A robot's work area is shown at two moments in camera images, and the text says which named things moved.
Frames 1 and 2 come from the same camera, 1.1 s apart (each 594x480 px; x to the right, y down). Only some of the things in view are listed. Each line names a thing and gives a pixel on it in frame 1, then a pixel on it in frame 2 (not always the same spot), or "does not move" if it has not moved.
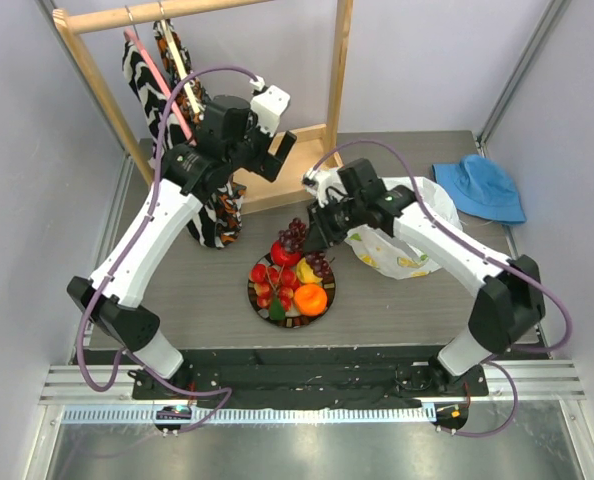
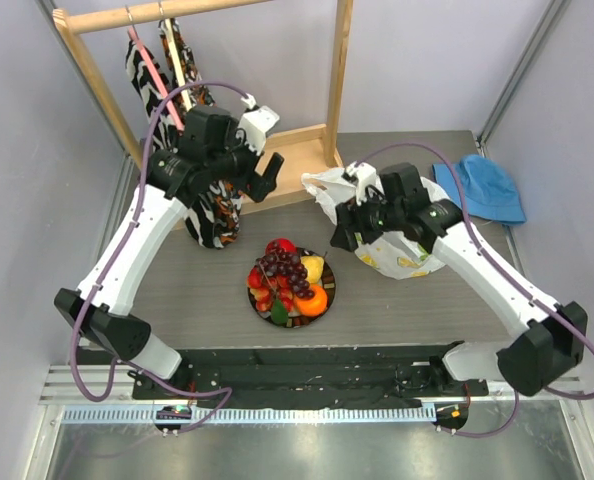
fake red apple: (282, 257) to (287, 244)
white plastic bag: (390, 257) does not move
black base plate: (304, 372) does not move
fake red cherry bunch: (274, 288) does not move
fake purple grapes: (292, 238) to (283, 263)
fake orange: (310, 299) does not move
